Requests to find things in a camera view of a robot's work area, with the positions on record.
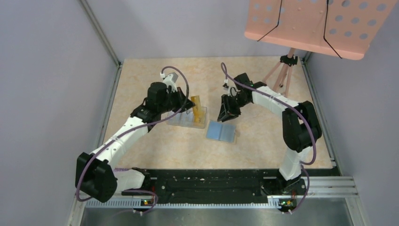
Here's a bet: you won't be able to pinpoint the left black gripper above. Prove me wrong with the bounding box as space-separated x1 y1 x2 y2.
159 87 195 113

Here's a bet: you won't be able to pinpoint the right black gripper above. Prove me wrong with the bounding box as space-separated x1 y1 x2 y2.
218 94 250 122

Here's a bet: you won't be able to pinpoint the clear plastic card tray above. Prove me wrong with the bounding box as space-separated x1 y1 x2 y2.
167 106 207 129

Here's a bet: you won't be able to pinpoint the purple glitter microphone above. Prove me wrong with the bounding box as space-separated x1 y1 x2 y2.
113 168 133 175

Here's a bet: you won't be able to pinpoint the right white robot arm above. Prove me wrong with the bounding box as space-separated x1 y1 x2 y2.
217 73 322 194

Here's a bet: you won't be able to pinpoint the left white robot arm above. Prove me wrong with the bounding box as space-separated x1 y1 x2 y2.
75 82 195 202

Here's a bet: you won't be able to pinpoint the pink tripod stand legs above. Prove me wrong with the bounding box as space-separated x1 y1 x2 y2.
262 48 298 97

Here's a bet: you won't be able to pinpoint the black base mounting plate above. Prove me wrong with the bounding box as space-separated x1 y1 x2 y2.
121 168 340 205

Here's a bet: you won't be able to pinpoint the pink music stand desk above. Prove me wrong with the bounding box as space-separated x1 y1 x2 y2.
244 0 397 60

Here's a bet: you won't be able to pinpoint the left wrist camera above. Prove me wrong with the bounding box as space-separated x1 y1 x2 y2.
160 73 178 92

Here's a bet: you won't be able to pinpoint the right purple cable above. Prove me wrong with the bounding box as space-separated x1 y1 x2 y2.
220 62 318 216

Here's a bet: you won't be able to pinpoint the purple cable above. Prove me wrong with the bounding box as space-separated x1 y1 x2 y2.
75 65 190 216
220 62 318 216

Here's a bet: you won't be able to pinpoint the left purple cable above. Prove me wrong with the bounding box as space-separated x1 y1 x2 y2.
75 65 190 216

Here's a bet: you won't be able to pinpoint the aluminium frame rail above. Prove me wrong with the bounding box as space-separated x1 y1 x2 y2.
67 177 371 226

